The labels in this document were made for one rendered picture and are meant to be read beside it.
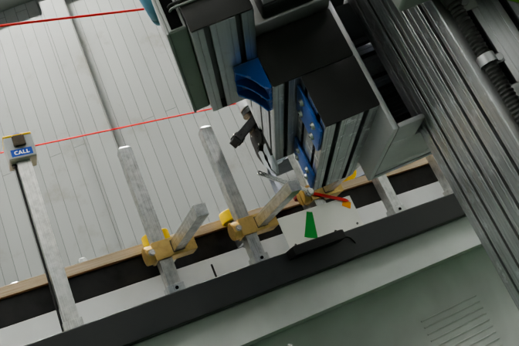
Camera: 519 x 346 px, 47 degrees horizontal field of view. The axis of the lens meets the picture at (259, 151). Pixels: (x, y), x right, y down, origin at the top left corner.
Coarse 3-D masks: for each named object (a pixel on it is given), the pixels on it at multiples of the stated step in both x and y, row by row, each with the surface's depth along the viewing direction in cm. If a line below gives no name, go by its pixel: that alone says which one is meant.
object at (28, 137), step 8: (8, 136) 152; (24, 136) 153; (8, 144) 151; (32, 144) 153; (8, 152) 150; (8, 160) 150; (16, 160) 151; (24, 160) 152; (32, 160) 154; (8, 168) 155
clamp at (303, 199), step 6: (306, 186) 177; (300, 192) 176; (318, 192) 177; (324, 192) 178; (330, 192) 178; (336, 192) 179; (300, 198) 177; (306, 198) 175; (312, 198) 175; (318, 198) 177; (324, 198) 180; (300, 204) 178; (306, 204) 177
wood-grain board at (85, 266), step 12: (408, 168) 219; (348, 180) 208; (360, 180) 210; (288, 204) 196; (204, 228) 182; (216, 228) 183; (120, 252) 170; (132, 252) 171; (84, 264) 165; (96, 264) 166; (108, 264) 168; (36, 276) 159; (72, 276) 164; (0, 288) 155; (12, 288) 156; (24, 288) 157; (36, 288) 160
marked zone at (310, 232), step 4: (308, 212) 173; (312, 212) 173; (308, 216) 172; (312, 216) 172; (308, 220) 171; (312, 220) 172; (308, 224) 171; (312, 224) 171; (308, 228) 170; (312, 228) 171; (308, 232) 170; (312, 232) 170; (316, 232) 170; (304, 236) 169; (308, 236) 169; (312, 236) 169; (316, 236) 170
